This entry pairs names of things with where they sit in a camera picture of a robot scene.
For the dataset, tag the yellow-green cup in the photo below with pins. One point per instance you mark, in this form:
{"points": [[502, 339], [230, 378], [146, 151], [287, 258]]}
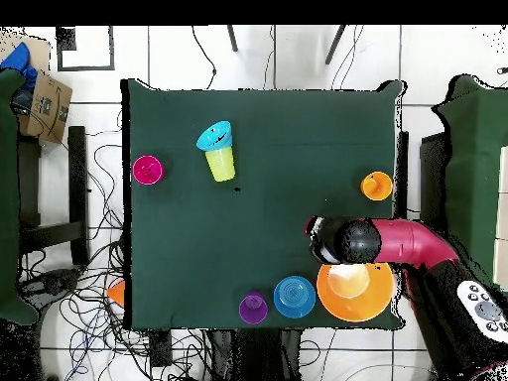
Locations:
{"points": [[221, 166]]}

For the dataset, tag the cyan bowl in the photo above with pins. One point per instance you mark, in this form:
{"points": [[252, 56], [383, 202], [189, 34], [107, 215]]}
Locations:
{"points": [[212, 137]]}

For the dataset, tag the orange bowl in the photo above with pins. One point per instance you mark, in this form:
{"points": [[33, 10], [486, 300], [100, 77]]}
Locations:
{"points": [[117, 291]]}

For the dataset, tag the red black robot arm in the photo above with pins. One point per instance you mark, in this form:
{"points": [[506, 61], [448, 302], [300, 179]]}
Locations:
{"points": [[412, 242]]}

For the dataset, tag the blue bowl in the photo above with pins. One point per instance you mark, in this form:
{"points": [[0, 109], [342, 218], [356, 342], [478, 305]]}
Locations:
{"points": [[294, 297]]}

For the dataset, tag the orange cup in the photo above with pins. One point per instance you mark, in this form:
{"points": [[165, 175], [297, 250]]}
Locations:
{"points": [[376, 185]]}

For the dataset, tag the large yellow bowl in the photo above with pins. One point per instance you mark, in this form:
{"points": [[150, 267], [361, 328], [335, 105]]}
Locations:
{"points": [[355, 307]]}

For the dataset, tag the purple cup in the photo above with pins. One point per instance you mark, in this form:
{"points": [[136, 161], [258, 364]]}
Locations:
{"points": [[253, 308]]}

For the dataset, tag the dark green tablecloth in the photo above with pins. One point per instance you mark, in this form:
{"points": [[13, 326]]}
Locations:
{"points": [[190, 238]]}

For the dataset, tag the black chair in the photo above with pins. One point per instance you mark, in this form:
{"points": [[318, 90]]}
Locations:
{"points": [[432, 178]]}

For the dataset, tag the pink cup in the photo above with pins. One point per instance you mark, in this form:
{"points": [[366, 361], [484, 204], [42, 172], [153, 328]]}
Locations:
{"points": [[147, 170]]}

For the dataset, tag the green cloth covered table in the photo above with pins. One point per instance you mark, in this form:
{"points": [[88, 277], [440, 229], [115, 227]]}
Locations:
{"points": [[8, 198], [476, 158]]}

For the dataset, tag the dark chair leg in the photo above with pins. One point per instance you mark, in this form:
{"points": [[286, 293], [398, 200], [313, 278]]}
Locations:
{"points": [[232, 39], [335, 43]]}

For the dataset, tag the white box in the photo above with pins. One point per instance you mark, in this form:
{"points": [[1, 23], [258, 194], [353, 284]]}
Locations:
{"points": [[502, 218]]}

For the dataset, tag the black stand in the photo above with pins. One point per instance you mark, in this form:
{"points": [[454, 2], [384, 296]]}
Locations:
{"points": [[77, 194]]}

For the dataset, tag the grey floor device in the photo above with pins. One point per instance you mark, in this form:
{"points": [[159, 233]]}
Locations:
{"points": [[51, 283]]}

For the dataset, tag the printed cardboard box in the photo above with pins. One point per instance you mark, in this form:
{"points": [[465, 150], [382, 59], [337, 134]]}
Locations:
{"points": [[47, 111]]}

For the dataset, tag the blue cloth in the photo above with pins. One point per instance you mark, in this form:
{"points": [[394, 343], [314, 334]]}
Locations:
{"points": [[18, 61]]}

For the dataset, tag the black floor frame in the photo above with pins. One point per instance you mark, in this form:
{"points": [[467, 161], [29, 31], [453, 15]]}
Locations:
{"points": [[65, 39]]}

